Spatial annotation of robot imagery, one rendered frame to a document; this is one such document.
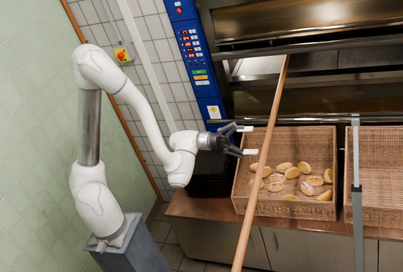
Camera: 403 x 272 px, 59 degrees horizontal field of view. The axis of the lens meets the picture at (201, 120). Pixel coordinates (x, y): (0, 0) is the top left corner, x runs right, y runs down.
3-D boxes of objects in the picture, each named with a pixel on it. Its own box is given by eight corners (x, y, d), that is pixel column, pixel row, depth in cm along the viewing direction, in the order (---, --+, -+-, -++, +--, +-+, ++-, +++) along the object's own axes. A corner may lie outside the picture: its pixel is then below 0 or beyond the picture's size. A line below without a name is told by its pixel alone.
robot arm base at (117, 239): (83, 254, 160) (77, 247, 157) (105, 214, 177) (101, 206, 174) (117, 257, 154) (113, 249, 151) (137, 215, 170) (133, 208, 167)
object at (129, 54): (123, 57, 227) (117, 42, 221) (137, 56, 223) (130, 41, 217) (117, 63, 222) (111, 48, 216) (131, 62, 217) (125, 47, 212)
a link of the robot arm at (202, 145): (205, 142, 177) (216, 142, 174) (200, 154, 170) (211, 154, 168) (200, 127, 172) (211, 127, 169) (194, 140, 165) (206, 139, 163)
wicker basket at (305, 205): (250, 158, 243) (242, 126, 228) (339, 158, 221) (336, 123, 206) (234, 215, 208) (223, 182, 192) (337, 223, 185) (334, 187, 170)
